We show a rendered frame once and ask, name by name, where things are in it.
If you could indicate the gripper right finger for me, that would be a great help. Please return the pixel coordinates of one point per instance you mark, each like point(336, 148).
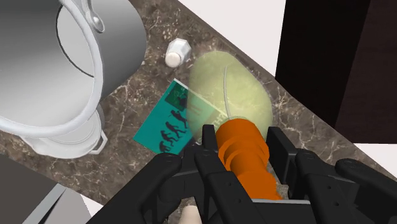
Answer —
point(325, 186)

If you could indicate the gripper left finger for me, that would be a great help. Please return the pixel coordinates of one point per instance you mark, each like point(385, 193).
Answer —
point(217, 192)

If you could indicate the beige rounded object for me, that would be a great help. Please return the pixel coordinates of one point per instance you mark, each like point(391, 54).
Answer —
point(190, 215)

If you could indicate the teal book with black figures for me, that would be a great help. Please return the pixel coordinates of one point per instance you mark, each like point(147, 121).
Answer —
point(158, 124)

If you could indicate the dark wooden cabinet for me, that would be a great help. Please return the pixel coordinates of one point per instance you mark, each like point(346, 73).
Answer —
point(328, 62)

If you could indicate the white salt shaker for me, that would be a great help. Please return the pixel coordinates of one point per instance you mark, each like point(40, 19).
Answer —
point(177, 51)

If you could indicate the grey block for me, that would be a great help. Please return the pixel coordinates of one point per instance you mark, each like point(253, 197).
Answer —
point(24, 192)

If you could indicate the large silver stock pot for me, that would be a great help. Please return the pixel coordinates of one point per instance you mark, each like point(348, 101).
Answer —
point(40, 68)

